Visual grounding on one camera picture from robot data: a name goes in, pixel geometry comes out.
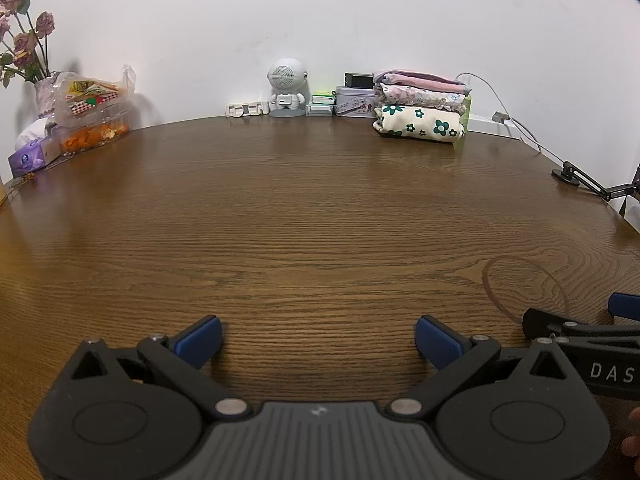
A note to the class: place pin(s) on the clear box of oranges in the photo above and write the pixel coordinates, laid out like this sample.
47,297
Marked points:
92,136

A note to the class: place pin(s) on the fallen dried flower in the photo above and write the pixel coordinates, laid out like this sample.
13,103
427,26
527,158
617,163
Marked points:
29,177

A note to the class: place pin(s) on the small green white box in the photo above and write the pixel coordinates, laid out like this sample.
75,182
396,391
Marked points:
324,97
320,110

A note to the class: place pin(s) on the white power strip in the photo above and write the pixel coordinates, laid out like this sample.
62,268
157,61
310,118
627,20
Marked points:
492,127

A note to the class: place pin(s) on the white tissue pack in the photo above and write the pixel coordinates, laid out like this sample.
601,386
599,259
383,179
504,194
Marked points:
32,132

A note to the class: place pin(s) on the glass flower vase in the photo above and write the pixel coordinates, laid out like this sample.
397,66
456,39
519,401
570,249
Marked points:
46,95

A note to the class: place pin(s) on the black charger box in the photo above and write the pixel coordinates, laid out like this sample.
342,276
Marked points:
359,80

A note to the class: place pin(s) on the plastic bag of snack packs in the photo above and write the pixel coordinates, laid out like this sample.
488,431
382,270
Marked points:
90,95

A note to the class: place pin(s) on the purple tissue box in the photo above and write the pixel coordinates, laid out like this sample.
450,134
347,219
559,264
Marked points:
32,157

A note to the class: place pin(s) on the white astronaut figure speaker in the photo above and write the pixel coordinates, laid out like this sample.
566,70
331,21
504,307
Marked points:
286,85

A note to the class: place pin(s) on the grey tin box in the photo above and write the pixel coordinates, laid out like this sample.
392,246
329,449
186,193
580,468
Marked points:
355,102

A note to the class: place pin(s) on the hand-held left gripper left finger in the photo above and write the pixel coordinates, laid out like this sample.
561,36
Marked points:
200,337

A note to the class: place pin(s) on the grey plug adapter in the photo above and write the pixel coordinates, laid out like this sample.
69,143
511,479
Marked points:
501,116

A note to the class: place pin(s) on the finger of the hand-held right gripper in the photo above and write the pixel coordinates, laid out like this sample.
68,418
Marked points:
550,325
626,306

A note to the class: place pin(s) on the cream dress with green flowers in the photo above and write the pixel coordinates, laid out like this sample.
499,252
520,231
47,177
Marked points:
415,122

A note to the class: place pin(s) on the person's right hand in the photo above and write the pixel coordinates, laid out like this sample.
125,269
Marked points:
634,442

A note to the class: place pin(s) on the folded pink garment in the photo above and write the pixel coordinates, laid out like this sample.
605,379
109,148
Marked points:
420,80

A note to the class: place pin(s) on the dried pink rose bouquet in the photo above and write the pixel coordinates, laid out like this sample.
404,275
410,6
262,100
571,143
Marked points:
24,42

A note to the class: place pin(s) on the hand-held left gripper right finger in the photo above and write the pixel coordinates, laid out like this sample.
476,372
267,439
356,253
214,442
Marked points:
437,340

